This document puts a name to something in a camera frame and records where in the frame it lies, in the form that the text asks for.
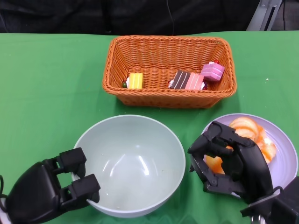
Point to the salmon striped cake slice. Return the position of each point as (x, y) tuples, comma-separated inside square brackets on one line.
[(196, 81)]

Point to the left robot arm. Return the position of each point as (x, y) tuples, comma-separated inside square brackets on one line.
[(3, 218)]

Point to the pink cake slice with cherry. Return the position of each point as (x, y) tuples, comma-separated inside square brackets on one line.
[(213, 71)]

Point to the black backdrop cloth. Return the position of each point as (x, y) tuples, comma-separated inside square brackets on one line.
[(93, 16)]

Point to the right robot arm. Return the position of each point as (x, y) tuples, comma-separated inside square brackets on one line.
[(258, 219)]

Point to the brown chocolate cake slice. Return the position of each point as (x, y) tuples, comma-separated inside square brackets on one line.
[(181, 80)]

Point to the white round plate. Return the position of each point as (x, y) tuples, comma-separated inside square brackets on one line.
[(282, 151)]

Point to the orange wicker basket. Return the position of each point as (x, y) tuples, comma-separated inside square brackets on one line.
[(163, 100)]

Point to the grey metal frame stand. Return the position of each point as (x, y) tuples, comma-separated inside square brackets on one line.
[(259, 18)]

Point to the orange striped bread roll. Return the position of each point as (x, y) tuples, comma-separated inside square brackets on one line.
[(215, 164)]

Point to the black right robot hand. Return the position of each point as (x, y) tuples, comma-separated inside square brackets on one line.
[(250, 168)]

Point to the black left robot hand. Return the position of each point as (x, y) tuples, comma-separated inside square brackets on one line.
[(35, 191)]

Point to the pale green bowl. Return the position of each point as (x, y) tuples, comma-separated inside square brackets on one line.
[(128, 151)]

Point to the yellow cake slice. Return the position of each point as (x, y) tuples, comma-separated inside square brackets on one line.
[(135, 80)]

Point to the green tablecloth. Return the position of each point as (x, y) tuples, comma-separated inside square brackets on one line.
[(58, 70)]

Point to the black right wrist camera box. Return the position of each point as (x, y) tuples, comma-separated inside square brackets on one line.
[(280, 205)]

